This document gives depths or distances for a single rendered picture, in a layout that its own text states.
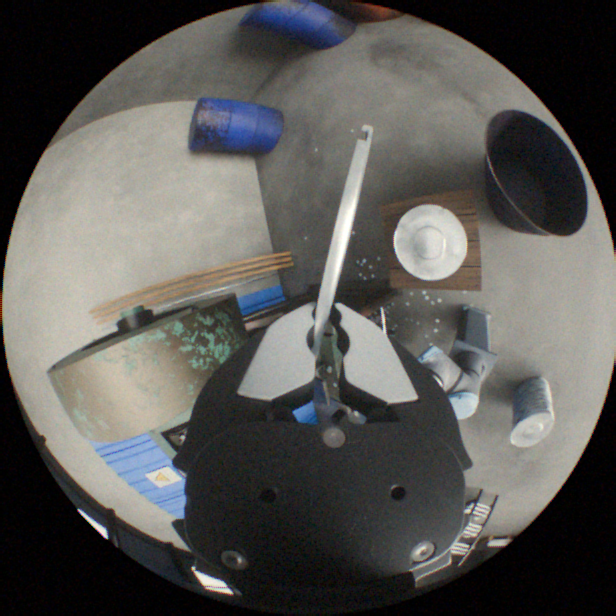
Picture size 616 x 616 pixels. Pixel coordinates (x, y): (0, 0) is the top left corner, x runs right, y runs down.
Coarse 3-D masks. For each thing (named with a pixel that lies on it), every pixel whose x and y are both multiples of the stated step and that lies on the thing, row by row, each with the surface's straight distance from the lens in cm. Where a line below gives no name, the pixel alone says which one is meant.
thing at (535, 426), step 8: (528, 416) 123; (536, 416) 125; (544, 416) 127; (520, 424) 127; (528, 424) 128; (536, 424) 130; (544, 424) 133; (552, 424) 136; (512, 432) 131; (520, 432) 132; (528, 432) 133; (536, 432) 135; (544, 432) 139; (512, 440) 137; (520, 440) 139; (528, 440) 141; (536, 440) 143
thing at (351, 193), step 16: (368, 128) 16; (368, 144) 13; (352, 160) 11; (352, 176) 10; (352, 192) 10; (352, 208) 10; (336, 224) 9; (352, 224) 35; (336, 240) 9; (336, 256) 9; (336, 272) 9; (320, 288) 10; (320, 304) 10; (320, 320) 11; (320, 336) 12
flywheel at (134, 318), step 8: (128, 312) 74; (136, 312) 74; (144, 312) 73; (152, 312) 77; (120, 320) 74; (128, 320) 72; (136, 320) 71; (144, 320) 72; (152, 320) 75; (120, 328) 75; (128, 328) 72; (136, 328) 71
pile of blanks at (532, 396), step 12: (528, 384) 141; (540, 384) 141; (516, 396) 143; (528, 396) 134; (540, 396) 133; (516, 408) 136; (528, 408) 127; (540, 408) 127; (552, 408) 138; (516, 420) 129
